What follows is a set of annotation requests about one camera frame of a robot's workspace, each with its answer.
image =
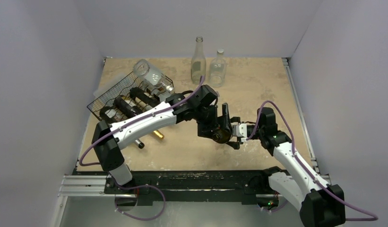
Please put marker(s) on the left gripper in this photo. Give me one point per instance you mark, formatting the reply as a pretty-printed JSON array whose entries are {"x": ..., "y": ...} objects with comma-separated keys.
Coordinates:
[{"x": 206, "y": 130}]

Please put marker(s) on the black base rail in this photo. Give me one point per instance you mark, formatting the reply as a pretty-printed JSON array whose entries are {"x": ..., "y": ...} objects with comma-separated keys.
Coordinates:
[{"x": 248, "y": 187}]

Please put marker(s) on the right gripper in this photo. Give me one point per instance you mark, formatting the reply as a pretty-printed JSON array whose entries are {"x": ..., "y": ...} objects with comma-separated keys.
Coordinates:
[{"x": 250, "y": 129}]

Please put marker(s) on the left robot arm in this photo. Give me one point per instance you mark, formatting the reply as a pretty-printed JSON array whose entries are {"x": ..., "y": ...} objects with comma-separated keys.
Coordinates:
[{"x": 200, "y": 105}]

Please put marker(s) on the dark bottle grey foil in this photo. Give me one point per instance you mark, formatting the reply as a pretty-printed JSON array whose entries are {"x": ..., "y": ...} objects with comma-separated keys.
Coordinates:
[{"x": 110, "y": 115}]

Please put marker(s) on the clear flat bottle black cap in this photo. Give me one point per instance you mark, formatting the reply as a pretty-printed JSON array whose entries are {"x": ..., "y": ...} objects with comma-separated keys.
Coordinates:
[{"x": 161, "y": 94}]

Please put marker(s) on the dark green bottle silver foil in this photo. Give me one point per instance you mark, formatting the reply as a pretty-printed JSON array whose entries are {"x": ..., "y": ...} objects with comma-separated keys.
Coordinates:
[{"x": 221, "y": 136}]

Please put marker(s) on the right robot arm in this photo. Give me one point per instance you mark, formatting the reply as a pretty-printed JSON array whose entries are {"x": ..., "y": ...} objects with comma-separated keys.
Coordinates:
[{"x": 316, "y": 200}]

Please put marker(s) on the red wine bottle gold foil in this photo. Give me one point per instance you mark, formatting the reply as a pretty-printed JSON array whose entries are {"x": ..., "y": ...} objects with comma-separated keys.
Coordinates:
[{"x": 127, "y": 106}]

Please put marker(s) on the clear round bottle silver cap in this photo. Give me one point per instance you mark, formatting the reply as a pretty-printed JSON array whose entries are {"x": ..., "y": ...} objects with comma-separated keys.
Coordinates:
[{"x": 217, "y": 69}]

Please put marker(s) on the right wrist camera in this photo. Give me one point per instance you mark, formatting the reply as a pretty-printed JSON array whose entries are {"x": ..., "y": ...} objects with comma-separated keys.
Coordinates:
[{"x": 240, "y": 132}]

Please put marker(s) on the black wire wine rack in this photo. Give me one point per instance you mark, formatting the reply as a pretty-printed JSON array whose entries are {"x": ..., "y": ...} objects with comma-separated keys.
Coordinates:
[{"x": 106, "y": 96}]

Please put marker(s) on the tall clear bottle no cap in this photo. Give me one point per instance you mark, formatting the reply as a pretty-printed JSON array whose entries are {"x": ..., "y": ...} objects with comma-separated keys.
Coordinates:
[{"x": 198, "y": 62}]

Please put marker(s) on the dark bottle black cap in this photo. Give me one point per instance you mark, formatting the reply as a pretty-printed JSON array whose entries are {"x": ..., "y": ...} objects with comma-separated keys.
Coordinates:
[{"x": 141, "y": 97}]

